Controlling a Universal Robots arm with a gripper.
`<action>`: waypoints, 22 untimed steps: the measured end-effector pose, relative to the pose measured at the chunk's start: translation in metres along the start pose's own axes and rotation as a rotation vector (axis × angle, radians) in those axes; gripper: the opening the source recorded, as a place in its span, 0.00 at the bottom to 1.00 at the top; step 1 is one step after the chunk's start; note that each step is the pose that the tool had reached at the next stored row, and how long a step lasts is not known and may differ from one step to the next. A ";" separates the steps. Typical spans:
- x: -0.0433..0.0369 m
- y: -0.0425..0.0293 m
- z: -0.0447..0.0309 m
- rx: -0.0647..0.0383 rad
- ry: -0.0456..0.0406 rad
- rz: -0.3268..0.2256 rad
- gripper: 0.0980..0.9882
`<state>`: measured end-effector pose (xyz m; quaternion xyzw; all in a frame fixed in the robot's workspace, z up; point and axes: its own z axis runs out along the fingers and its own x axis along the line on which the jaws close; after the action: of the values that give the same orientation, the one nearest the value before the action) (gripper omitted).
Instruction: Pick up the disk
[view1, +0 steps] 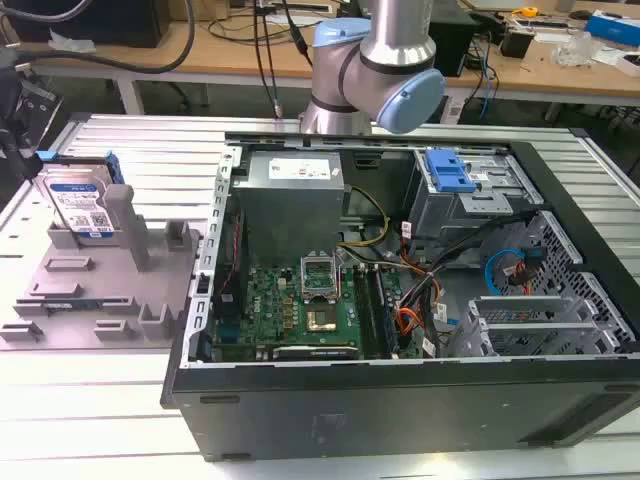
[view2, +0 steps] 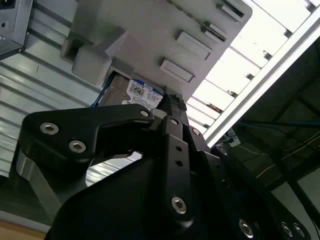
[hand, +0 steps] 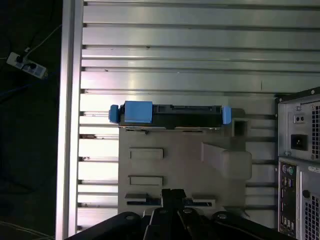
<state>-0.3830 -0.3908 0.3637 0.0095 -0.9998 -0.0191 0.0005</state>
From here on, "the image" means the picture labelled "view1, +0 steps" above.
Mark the green motherboard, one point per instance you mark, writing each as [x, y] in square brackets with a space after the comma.
[270, 300]

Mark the grey plastic parts rack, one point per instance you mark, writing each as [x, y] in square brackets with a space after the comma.
[95, 280]

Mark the hard disk in blue carrier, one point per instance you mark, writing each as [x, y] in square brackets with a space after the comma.
[75, 197]

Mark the black RAM slot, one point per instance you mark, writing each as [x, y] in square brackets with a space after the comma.
[382, 315]
[363, 310]

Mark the grey power supply unit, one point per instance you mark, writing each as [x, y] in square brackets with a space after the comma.
[290, 200]

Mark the black open PC case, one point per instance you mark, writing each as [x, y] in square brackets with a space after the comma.
[380, 415]

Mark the silver disk bay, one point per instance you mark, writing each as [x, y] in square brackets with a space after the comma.
[525, 330]

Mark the blue cardboard box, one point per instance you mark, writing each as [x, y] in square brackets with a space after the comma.
[612, 26]

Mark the CPU socket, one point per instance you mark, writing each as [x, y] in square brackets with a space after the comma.
[322, 321]

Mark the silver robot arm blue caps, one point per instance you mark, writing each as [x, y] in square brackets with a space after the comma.
[395, 60]

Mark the wooden desk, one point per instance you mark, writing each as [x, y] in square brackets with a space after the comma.
[235, 55]

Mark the clear plastic bag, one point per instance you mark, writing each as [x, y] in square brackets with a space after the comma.
[577, 50]

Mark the blue plastic drive latch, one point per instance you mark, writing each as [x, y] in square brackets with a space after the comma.
[449, 172]

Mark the black expansion slot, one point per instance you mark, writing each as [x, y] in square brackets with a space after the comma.
[315, 353]

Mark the small black box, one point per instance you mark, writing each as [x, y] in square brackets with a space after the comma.
[516, 41]

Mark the silver metal drive cage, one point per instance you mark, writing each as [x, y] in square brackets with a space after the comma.
[470, 210]

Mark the black monitor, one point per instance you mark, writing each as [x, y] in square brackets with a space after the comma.
[107, 22]

